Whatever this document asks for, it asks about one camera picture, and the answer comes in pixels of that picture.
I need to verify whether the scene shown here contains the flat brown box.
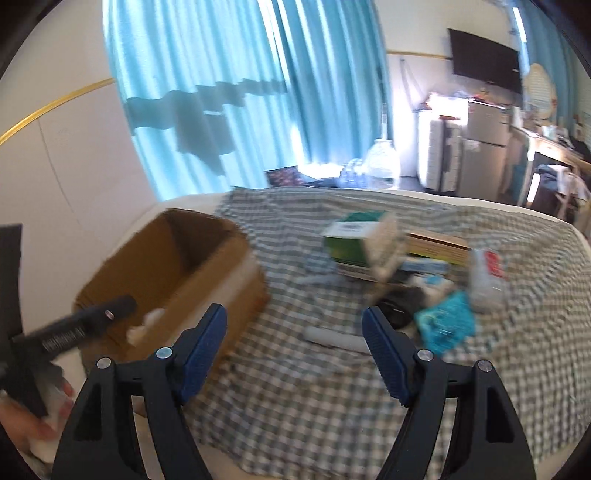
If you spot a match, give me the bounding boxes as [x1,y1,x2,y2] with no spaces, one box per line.
[406,231,472,267]

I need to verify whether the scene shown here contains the clear plastic wrapper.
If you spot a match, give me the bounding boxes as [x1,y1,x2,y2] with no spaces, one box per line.
[295,256,341,287]

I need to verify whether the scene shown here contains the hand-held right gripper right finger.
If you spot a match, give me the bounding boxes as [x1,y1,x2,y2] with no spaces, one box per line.
[362,305,537,480]

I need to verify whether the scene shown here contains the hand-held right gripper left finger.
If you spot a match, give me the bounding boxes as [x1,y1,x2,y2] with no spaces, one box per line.
[51,303,228,480]

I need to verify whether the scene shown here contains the large clear water bottle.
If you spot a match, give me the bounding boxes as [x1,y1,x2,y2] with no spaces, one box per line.
[365,138,402,190]

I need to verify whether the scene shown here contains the wooden side desk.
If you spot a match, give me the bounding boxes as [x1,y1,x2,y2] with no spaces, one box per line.
[508,124,591,223]

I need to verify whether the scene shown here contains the white tube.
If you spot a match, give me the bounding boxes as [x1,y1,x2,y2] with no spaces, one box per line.
[302,324,371,354]

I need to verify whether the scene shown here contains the dark patterned bag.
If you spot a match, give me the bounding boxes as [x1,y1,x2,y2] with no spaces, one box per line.
[264,165,308,188]

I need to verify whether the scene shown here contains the green white carton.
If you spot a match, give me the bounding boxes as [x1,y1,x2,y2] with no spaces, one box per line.
[322,211,408,283]

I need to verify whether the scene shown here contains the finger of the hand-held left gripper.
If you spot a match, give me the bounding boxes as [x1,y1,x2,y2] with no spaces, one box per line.
[73,296,138,346]

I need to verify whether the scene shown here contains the green checked cloth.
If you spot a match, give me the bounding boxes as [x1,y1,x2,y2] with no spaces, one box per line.
[185,187,591,476]

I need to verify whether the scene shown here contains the pack of small bottles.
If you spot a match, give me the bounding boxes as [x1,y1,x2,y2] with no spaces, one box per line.
[339,158,370,188]

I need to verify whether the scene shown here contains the white drawer cabinet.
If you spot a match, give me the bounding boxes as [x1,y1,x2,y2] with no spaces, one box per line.
[415,108,465,193]

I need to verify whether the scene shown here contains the black wall television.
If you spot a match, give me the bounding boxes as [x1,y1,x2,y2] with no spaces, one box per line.
[447,28,524,96]

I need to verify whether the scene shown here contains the light blue flat box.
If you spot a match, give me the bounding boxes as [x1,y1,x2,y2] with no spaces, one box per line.
[399,257,452,278]

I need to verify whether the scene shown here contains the silver refrigerator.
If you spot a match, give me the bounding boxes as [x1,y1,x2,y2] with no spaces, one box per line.
[455,100,511,199]

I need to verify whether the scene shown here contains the black round object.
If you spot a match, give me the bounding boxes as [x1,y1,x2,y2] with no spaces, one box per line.
[373,285,431,331]

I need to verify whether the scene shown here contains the teal packet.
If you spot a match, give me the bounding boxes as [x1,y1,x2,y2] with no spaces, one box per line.
[413,291,477,357]

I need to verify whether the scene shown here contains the clear packet red label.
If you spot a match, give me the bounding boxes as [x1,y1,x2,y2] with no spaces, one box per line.
[468,248,509,313]

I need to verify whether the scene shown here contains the brown cardboard box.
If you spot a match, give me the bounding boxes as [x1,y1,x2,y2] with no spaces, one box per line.
[74,209,271,371]

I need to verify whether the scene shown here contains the teal curtain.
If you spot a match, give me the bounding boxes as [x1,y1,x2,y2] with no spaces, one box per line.
[104,0,393,204]
[518,0,591,121]

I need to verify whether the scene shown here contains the white tissue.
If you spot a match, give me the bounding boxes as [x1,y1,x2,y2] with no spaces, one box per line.
[27,385,75,463]

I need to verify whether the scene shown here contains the person's left hand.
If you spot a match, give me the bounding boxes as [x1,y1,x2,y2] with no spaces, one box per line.
[0,381,75,462]

